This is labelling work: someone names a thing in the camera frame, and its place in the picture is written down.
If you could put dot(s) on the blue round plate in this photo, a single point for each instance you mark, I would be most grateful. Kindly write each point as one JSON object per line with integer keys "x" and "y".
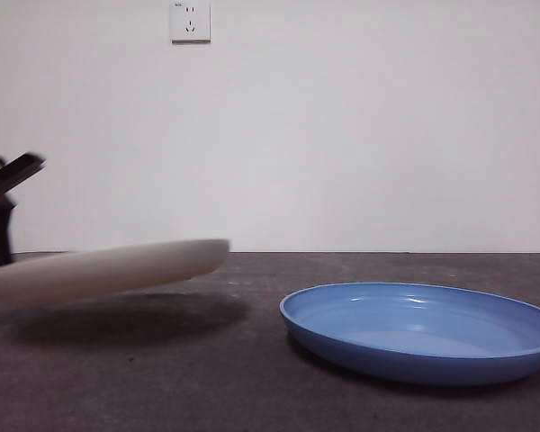
{"x": 414, "y": 360}

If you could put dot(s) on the white wall socket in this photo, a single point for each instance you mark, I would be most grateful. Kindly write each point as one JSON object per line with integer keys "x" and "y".
{"x": 191, "y": 24}

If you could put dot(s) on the white round plate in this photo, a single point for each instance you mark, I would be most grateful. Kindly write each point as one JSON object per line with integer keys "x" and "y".
{"x": 117, "y": 270}

